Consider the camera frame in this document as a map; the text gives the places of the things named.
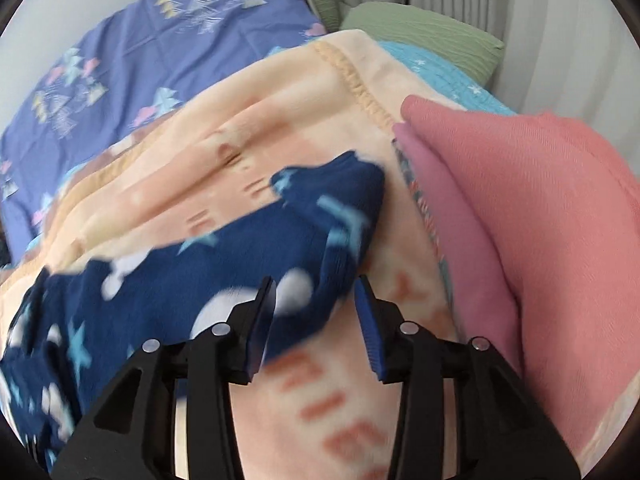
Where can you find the coral folded cloth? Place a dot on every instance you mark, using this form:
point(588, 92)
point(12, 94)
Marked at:
point(550, 210)

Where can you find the turquoise star quilt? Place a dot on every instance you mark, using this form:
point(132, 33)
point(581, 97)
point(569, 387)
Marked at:
point(440, 75)

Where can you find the peach printed fleece blanket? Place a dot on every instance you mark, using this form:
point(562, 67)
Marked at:
point(300, 110)

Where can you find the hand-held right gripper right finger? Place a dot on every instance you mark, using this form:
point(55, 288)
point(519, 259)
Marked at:
point(371, 332)

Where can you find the purple tree printed bedsheet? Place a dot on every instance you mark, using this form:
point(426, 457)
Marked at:
point(150, 50)

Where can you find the navy star printed fleece garment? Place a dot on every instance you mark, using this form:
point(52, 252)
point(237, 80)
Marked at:
point(150, 300)

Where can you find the pink folded cloth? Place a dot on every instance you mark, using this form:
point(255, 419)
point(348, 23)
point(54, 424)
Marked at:
point(465, 240)

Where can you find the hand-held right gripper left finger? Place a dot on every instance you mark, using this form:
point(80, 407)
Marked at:
point(258, 340)

